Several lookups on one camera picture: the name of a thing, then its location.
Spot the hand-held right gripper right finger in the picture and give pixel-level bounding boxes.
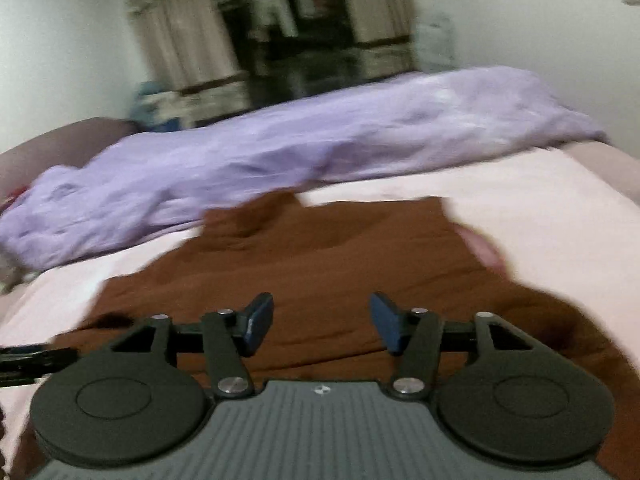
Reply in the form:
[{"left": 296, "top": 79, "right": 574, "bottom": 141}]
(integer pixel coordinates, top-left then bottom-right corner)
[{"left": 368, "top": 291, "right": 537, "bottom": 403}]

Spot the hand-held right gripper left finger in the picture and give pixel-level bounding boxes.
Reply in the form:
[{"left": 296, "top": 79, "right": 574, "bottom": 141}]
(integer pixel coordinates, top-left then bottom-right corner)
[{"left": 109, "top": 292, "right": 275, "bottom": 402}]

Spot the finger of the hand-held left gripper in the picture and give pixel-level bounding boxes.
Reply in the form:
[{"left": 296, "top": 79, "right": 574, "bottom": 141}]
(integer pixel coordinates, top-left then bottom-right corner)
[{"left": 0, "top": 345, "right": 80, "bottom": 387}]

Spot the brown garment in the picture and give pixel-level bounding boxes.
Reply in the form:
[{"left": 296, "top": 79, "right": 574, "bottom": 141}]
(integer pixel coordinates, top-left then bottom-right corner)
[{"left": 10, "top": 187, "right": 640, "bottom": 480}]

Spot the purple blanket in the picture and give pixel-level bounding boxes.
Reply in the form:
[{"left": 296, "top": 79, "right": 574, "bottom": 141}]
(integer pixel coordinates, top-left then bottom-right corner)
[{"left": 0, "top": 66, "right": 608, "bottom": 270}]

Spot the pink bed sheet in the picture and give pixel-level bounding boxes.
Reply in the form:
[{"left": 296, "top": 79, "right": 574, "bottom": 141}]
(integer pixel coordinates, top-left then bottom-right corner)
[{"left": 0, "top": 146, "right": 640, "bottom": 480}]

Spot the blue bundle of cloth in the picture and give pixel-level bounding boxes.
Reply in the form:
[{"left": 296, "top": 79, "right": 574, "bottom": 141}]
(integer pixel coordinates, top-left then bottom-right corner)
[{"left": 131, "top": 80, "right": 182, "bottom": 133}]

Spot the striped beige curtain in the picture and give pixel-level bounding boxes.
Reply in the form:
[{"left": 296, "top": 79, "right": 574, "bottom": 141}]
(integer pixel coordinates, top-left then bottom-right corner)
[
  {"left": 340, "top": 0, "right": 418, "bottom": 81},
  {"left": 122, "top": 0, "right": 251, "bottom": 128}
]

